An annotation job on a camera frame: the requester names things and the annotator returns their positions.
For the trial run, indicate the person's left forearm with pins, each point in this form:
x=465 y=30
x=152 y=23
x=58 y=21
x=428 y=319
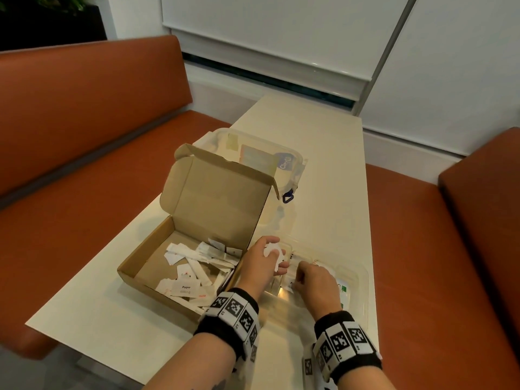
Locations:
x=191 y=365

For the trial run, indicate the person's left hand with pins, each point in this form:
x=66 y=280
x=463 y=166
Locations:
x=258 y=270

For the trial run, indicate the clear lidded plastic container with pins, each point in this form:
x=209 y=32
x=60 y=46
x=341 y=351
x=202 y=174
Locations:
x=260 y=156

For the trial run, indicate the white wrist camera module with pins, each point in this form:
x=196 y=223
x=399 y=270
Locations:
x=254 y=353
x=310 y=369

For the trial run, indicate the person's right hand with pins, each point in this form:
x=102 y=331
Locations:
x=319 y=290

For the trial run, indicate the green leafy plant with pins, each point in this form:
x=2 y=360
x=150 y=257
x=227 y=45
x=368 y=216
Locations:
x=53 y=1

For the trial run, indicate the white roller blind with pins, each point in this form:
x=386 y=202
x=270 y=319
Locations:
x=284 y=24

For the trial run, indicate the brown cardboard box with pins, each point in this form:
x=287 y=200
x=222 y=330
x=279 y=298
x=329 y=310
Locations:
x=215 y=199

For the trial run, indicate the grey window frame post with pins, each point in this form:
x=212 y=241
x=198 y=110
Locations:
x=386 y=48

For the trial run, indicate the person's right forearm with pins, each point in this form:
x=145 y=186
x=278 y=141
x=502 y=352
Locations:
x=365 y=381

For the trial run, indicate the white sachet packets pile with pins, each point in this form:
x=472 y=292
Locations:
x=344 y=290

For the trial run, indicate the clear compartment tray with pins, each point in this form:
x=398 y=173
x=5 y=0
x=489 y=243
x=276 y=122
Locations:
x=357 y=280

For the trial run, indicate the pile of white sachets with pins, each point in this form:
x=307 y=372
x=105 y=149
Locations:
x=191 y=280

